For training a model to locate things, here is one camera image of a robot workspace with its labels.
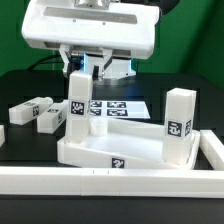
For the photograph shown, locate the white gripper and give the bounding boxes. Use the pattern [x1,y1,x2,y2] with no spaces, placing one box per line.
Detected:
[22,0,160,80]

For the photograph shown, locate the white desk top panel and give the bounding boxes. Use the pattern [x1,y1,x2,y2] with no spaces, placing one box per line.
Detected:
[57,118,200,170]

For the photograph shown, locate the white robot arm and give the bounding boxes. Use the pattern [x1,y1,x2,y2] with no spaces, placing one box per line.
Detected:
[22,0,161,80]

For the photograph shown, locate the sheet with four tags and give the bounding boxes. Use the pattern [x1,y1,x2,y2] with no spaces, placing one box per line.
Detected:
[90,100,150,119]

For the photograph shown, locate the white U-shaped obstacle fence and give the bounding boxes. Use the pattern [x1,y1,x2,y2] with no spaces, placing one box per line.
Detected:
[0,125,224,198]

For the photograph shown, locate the black cable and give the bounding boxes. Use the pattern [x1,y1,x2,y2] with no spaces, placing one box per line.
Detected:
[27,53,68,72]

